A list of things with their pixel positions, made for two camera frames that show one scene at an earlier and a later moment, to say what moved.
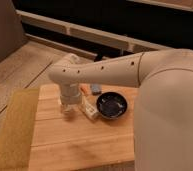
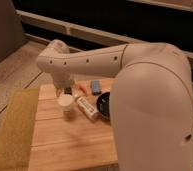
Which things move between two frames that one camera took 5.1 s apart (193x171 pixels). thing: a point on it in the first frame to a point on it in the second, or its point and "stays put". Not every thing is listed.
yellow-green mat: x=14 y=143 stays put
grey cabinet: x=6 y=29 stays put
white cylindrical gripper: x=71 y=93 to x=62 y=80
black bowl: x=111 y=105 stays put
